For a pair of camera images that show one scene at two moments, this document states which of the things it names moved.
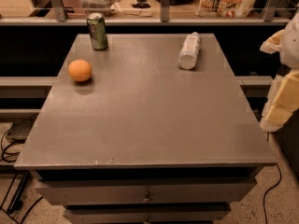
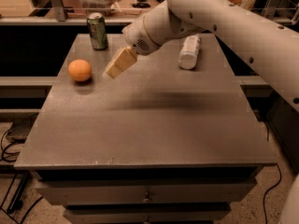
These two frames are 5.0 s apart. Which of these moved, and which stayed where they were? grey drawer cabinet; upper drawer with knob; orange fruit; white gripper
Moved: white gripper
Stayed: upper drawer with knob; orange fruit; grey drawer cabinet
